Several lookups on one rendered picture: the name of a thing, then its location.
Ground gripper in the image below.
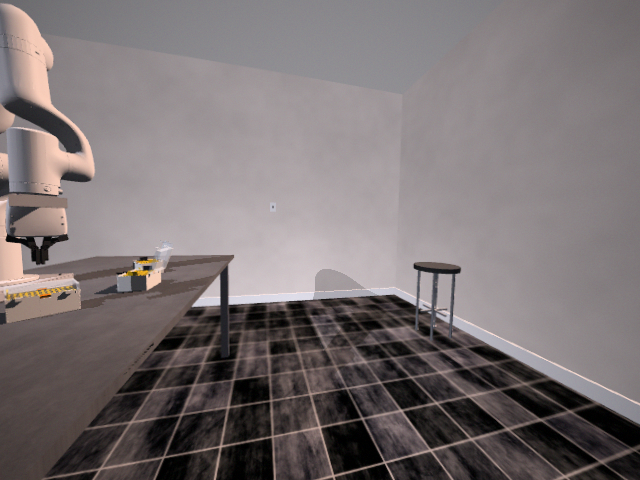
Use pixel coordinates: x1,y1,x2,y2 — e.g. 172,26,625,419
6,200,69,265

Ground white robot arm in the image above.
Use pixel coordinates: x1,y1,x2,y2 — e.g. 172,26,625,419
0,3,95,287

